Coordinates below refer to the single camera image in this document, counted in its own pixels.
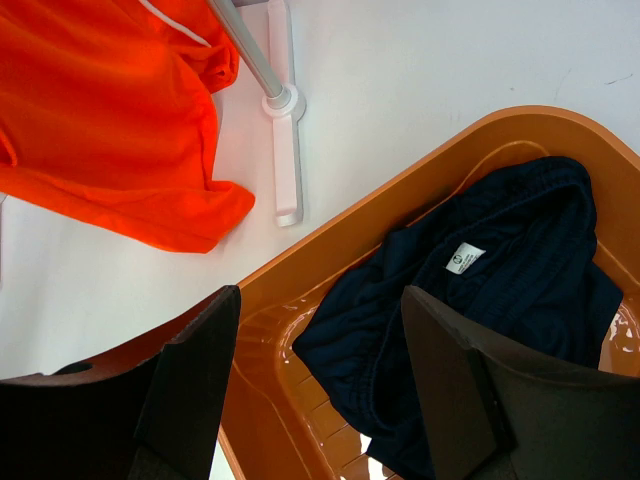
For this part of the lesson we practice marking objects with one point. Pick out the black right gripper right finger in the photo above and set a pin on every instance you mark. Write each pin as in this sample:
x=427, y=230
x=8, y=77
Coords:
x=496, y=409

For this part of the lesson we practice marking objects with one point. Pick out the navy blue shorts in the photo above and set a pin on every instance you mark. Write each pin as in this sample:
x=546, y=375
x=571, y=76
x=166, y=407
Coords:
x=514, y=253

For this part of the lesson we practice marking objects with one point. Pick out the orange shorts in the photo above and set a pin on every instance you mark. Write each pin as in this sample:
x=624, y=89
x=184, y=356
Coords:
x=107, y=117

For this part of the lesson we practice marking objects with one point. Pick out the orange plastic basket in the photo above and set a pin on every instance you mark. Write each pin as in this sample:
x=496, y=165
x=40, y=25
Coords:
x=278, y=421

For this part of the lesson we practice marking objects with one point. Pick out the silver clothes rack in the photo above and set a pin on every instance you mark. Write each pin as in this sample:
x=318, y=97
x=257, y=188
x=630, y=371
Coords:
x=282, y=102

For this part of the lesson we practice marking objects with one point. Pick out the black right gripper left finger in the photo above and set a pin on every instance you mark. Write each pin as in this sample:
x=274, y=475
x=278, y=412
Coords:
x=149, y=408

